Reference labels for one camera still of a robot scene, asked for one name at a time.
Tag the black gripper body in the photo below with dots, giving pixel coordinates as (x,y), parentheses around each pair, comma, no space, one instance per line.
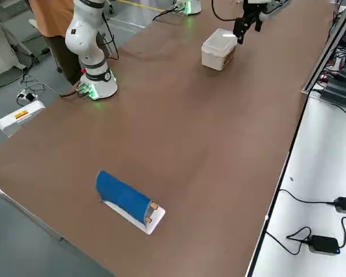
(251,11)

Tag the translucent plastic box lid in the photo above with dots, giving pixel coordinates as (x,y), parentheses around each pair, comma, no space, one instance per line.
(220,40)

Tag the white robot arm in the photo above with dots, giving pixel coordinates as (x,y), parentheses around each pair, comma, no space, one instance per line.
(83,37)

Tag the white plastic preservation box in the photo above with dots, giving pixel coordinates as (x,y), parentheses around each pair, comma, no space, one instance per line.
(216,60)

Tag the white control box yellow label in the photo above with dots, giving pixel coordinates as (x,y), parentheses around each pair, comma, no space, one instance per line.
(26,114)

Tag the white desk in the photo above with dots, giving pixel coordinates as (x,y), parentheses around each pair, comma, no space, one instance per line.
(314,161)

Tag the person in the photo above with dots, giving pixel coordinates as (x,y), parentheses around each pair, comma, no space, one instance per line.
(52,17)

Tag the blue rolled cloth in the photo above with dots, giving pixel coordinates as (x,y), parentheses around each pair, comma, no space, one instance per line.
(121,196)

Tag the white power strip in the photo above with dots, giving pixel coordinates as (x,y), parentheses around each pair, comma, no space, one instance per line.
(29,96)

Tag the white cabinet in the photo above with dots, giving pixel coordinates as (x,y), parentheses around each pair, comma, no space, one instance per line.
(0,43)

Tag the aluminium table edge rail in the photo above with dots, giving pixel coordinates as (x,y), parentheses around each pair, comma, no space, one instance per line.
(23,208)
(324,56)

